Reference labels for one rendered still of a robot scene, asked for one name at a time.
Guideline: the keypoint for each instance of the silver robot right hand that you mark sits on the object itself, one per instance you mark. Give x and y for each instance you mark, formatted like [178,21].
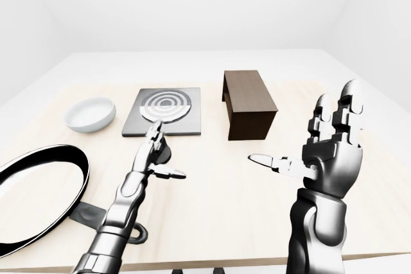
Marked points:
[334,165]

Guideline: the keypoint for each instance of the silver robot left hand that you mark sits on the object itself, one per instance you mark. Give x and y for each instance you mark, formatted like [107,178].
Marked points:
[144,155]

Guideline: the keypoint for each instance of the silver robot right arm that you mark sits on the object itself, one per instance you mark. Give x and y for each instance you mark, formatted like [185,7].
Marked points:
[318,232]

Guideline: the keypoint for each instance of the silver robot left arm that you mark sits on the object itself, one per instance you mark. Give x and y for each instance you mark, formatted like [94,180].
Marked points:
[118,213]

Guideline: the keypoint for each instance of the flat dark stove plate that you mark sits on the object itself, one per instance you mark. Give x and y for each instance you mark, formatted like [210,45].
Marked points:
[180,120]

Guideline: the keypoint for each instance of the black frying pan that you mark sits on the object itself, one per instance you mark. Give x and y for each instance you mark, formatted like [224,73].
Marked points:
[80,165]

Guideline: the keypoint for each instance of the white bowl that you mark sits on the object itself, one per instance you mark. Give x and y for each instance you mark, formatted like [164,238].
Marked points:
[90,115]

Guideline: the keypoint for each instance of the dark brown wooden box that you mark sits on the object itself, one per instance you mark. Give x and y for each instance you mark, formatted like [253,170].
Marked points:
[250,110]

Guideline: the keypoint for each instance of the small dark shape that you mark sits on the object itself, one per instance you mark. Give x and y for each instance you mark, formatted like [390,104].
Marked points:
[177,271]
[219,271]

